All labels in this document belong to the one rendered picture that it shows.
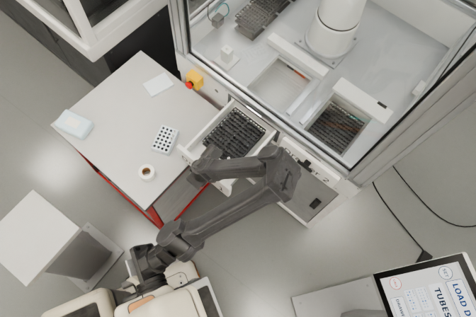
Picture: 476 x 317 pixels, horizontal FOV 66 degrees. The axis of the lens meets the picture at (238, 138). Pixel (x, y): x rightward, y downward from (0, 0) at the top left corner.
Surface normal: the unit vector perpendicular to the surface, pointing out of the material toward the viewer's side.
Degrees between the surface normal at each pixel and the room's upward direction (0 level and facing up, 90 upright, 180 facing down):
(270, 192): 58
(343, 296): 5
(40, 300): 0
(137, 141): 0
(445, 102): 90
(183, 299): 42
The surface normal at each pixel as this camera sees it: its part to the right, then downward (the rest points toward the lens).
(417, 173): 0.06, -0.41
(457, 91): -0.64, 0.69
